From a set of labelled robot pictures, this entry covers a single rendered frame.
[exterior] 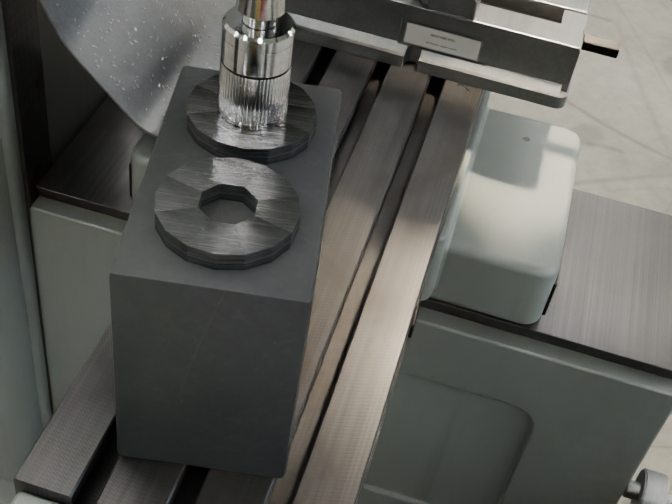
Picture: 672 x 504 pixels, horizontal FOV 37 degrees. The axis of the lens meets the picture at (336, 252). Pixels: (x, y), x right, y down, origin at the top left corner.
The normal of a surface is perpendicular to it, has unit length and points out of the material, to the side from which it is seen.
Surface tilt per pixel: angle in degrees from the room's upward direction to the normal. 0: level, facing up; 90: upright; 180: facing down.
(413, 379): 90
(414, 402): 90
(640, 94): 0
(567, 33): 0
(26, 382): 89
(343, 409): 0
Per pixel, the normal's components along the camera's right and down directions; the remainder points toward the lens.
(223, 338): -0.09, 0.69
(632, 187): 0.12, -0.71
